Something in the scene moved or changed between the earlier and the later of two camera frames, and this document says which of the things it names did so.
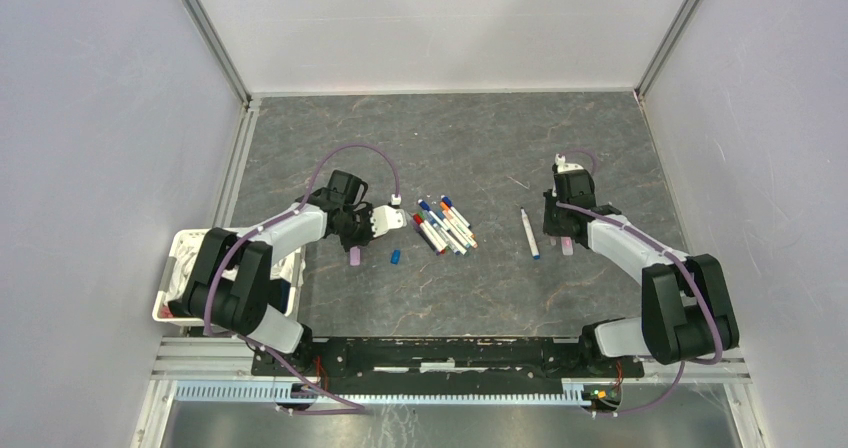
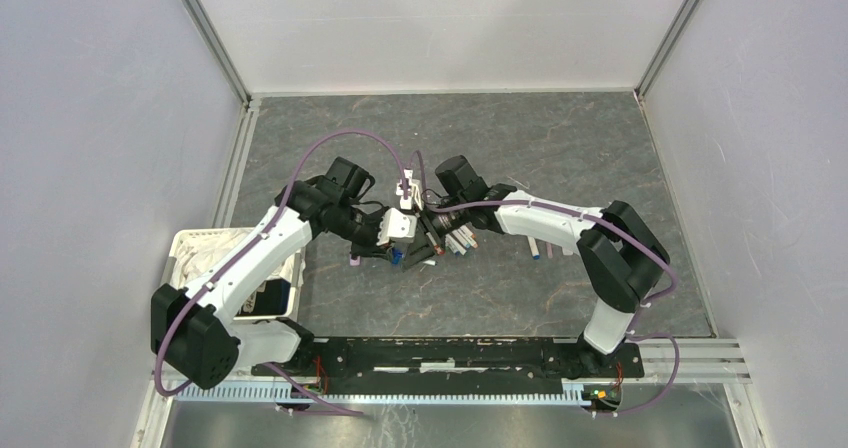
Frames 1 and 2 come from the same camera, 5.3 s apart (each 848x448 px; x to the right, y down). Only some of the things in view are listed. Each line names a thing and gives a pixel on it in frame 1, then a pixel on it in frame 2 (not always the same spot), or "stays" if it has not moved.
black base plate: x=439 y=365 stays
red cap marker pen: x=417 y=218 stays
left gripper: x=348 y=243 -> x=371 y=249
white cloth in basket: x=186 y=264 stays
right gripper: x=549 y=228 -> x=428 y=225
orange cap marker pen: x=470 y=238 stays
